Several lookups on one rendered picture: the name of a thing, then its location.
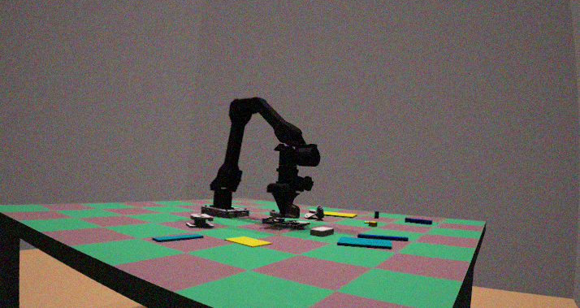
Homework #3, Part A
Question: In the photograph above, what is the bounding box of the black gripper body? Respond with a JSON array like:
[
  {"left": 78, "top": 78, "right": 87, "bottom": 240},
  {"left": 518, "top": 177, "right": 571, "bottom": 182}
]
[{"left": 266, "top": 165, "right": 304, "bottom": 195}]

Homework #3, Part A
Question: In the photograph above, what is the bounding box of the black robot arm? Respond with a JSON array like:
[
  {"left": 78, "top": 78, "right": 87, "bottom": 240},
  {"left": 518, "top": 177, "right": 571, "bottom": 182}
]
[{"left": 210, "top": 97, "right": 320, "bottom": 209}]

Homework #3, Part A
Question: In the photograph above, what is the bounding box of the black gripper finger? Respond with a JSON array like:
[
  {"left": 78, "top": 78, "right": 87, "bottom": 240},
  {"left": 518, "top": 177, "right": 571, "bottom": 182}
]
[
  {"left": 272, "top": 193, "right": 293, "bottom": 216},
  {"left": 288, "top": 193, "right": 299, "bottom": 204}
]

